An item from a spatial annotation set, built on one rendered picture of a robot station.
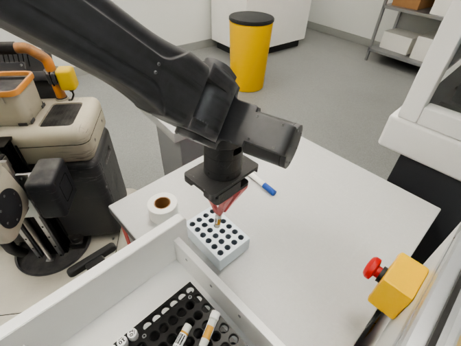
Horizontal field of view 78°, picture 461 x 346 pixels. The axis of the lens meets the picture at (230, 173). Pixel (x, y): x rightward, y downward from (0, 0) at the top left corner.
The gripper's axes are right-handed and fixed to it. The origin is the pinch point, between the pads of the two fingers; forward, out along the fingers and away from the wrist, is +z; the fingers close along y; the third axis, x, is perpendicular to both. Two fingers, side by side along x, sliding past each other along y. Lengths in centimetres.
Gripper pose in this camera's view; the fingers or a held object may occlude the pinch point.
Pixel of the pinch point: (220, 209)
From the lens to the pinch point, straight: 50.1
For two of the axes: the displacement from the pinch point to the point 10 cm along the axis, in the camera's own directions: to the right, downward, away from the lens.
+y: 7.0, -4.4, 5.7
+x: -7.1, -4.9, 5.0
